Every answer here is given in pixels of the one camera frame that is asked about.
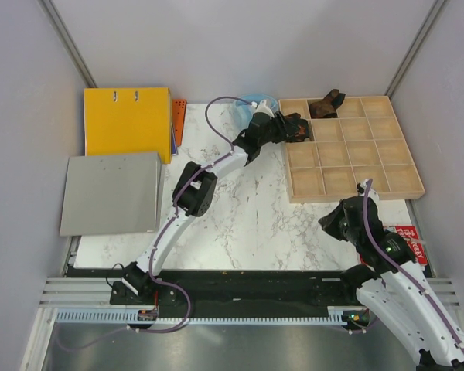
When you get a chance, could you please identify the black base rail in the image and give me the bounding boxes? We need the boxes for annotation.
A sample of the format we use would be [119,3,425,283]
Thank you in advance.
[107,268,384,320]

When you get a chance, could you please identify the red treehouse book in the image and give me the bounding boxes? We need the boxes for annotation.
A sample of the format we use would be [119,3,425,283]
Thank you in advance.
[358,225,428,271]

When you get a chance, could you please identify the orange perforated board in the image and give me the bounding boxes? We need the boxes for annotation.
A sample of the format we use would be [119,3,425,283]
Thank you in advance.
[172,99,187,147]

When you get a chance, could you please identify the light blue headphones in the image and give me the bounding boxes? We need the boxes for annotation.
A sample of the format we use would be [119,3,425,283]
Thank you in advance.
[231,94,279,131]

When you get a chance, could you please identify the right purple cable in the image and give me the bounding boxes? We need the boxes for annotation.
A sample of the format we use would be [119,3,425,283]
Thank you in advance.
[347,178,464,371]

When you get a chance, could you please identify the yellow ring binder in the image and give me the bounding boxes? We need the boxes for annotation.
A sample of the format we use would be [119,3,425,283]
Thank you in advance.
[84,87,172,165]

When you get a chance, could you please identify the wooden compartment tray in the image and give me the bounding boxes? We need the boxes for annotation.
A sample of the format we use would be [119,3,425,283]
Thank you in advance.
[279,96,425,203]

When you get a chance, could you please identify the black orange floral tie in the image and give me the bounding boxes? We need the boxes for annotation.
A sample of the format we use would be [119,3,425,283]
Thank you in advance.
[283,113,310,143]

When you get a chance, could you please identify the white cable duct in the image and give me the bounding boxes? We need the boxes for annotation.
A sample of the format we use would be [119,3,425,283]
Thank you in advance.
[56,306,366,327]

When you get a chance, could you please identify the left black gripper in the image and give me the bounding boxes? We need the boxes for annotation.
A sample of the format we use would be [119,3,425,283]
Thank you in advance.
[258,112,300,148]

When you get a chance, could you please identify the brown rolled tie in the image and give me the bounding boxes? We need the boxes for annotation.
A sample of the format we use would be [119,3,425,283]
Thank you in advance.
[309,89,346,119]

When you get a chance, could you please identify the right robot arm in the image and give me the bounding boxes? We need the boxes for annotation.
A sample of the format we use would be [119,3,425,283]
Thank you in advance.
[319,196,464,370]

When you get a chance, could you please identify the purple notebook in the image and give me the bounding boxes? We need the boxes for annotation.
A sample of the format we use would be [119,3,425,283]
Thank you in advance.
[170,122,178,156]

